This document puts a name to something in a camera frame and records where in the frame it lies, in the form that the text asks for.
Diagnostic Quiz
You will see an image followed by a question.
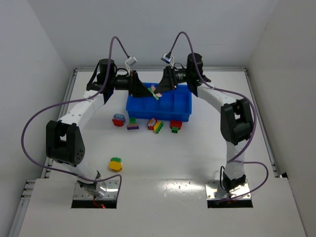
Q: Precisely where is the purple arched lego piece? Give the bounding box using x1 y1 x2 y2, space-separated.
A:
127 123 139 130

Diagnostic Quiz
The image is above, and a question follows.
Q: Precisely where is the green rectangular lego brick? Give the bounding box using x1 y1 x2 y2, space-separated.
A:
148 88 159 100

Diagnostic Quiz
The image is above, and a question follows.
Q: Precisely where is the green lego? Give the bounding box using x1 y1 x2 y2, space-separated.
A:
111 157 122 163

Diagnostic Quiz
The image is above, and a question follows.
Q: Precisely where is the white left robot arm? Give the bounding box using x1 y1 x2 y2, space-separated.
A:
46 57 152 198

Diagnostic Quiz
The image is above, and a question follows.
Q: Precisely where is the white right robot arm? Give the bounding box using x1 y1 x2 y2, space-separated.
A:
154 53 254 193

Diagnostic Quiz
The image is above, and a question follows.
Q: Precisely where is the blue divided plastic bin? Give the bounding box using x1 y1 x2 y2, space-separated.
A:
126 85 192 122

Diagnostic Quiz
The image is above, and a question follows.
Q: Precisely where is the red lego with purple flower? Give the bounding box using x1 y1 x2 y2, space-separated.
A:
112 114 125 127

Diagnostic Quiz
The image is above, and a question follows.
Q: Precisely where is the red lego with pink cloud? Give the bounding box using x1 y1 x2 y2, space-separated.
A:
147 118 158 130

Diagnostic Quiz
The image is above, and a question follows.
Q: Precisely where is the red lego block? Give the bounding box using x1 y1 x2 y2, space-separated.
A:
169 120 183 130

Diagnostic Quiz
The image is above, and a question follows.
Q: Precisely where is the small green lego brick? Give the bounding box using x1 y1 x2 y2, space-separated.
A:
172 127 179 133

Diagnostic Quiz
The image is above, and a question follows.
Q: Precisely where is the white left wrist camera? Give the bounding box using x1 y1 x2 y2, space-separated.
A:
125 56 137 72

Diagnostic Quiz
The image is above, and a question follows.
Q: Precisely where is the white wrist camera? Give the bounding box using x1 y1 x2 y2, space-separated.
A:
125 56 137 72
161 52 174 65

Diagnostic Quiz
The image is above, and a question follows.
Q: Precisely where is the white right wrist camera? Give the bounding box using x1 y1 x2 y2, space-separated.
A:
161 52 174 65

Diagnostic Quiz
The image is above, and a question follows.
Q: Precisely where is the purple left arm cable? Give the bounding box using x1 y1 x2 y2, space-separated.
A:
20 36 135 198

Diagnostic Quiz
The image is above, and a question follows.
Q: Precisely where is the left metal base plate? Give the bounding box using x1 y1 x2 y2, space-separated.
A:
73 180 120 200

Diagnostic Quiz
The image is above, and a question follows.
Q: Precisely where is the metal base plate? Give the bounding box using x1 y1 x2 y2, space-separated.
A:
73 180 120 200
205 179 252 200

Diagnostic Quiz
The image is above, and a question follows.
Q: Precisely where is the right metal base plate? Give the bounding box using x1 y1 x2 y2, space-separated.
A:
205 179 252 200

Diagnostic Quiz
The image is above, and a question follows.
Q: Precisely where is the aluminium table edge rail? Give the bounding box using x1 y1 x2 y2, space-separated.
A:
7 66 77 237

